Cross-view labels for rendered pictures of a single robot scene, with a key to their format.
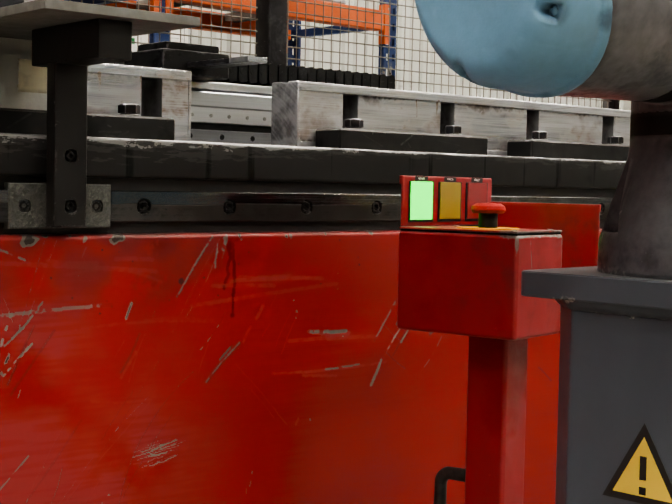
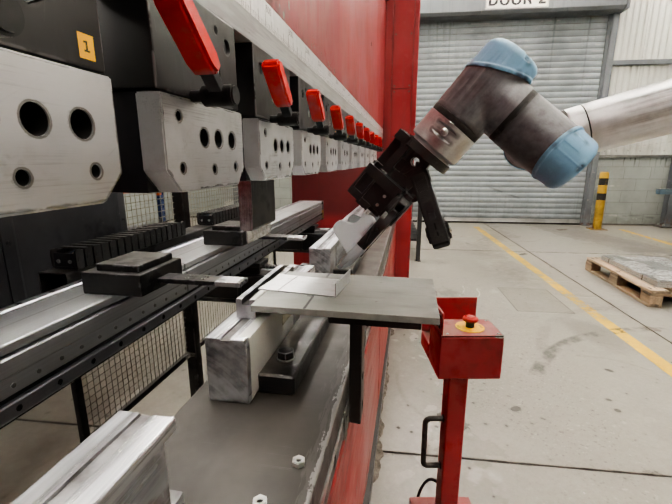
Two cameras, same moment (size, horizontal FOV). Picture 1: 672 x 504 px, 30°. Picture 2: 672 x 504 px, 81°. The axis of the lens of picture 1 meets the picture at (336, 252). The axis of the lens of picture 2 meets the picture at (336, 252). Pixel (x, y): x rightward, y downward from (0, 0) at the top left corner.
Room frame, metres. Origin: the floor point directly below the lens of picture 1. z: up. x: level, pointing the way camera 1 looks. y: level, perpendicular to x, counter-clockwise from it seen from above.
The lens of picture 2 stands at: (0.92, 0.69, 1.20)
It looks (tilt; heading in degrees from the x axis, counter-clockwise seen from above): 13 degrees down; 321
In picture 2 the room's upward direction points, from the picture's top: straight up
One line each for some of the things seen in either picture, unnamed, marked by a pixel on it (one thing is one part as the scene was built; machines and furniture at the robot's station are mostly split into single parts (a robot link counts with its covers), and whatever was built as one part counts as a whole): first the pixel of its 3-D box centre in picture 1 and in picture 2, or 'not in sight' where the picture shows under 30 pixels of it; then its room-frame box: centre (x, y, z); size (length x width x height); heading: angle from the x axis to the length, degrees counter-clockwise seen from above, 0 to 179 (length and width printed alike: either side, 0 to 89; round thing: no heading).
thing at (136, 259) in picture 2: not in sight; (173, 273); (1.61, 0.50, 1.01); 0.26 x 0.12 x 0.05; 41
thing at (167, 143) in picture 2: not in sight; (167, 100); (1.33, 0.57, 1.26); 0.15 x 0.09 x 0.17; 131
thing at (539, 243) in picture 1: (500, 253); (459, 330); (1.49, -0.20, 0.75); 0.20 x 0.16 x 0.18; 142
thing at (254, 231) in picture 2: not in sight; (258, 208); (1.48, 0.40, 1.13); 0.10 x 0.02 x 0.10; 131
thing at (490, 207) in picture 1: (488, 218); (470, 322); (1.45, -0.17, 0.79); 0.04 x 0.04 x 0.04
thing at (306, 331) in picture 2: (54, 125); (303, 339); (1.46, 0.33, 0.89); 0.30 x 0.05 x 0.03; 131
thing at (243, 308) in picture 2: not in sight; (268, 288); (1.50, 0.37, 0.99); 0.20 x 0.03 x 0.03; 131
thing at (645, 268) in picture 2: not in sight; (660, 270); (1.82, -4.02, 0.17); 0.99 x 0.63 x 0.05; 132
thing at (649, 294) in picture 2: not in sight; (658, 280); (1.82, -4.02, 0.07); 1.20 x 0.80 x 0.14; 132
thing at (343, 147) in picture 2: not in sight; (331, 140); (1.86, -0.04, 1.26); 0.15 x 0.09 x 0.17; 131
